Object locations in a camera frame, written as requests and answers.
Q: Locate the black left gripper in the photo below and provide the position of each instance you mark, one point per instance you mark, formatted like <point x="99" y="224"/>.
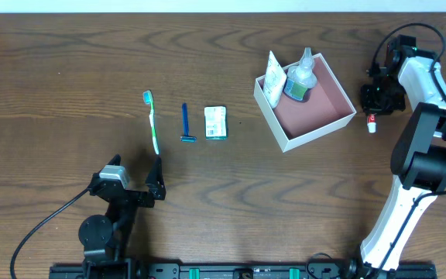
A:
<point x="128" y="194"/>

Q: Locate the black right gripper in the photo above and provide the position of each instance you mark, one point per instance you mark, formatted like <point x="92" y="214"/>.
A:
<point x="380" y="102"/>

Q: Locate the red green toothpaste tube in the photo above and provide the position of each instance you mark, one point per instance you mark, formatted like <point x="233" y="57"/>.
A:
<point x="371" y="123"/>

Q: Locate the blue disposable razor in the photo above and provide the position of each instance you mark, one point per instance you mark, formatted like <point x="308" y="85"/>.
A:
<point x="186" y="137"/>

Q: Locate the white box pink interior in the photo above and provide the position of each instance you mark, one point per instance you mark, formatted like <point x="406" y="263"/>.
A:
<point x="295" y="123"/>

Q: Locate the clear pump bottle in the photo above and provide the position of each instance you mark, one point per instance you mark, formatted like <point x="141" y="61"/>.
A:
<point x="301" y="78"/>

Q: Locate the green white soap box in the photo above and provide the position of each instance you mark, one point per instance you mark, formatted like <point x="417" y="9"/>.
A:
<point x="215" y="123"/>

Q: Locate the white lotion tube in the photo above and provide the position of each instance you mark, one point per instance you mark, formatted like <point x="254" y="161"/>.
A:
<point x="274" y="81"/>

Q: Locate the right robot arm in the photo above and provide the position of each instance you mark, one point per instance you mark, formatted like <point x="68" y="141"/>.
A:
<point x="418" y="161"/>

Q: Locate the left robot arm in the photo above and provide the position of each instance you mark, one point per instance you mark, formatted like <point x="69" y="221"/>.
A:
<point x="105" y="237"/>

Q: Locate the green white toothbrush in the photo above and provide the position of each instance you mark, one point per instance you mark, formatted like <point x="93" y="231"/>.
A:
<point x="148" y="99"/>

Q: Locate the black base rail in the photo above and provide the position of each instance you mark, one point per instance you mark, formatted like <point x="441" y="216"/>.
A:
<point x="314" y="269"/>

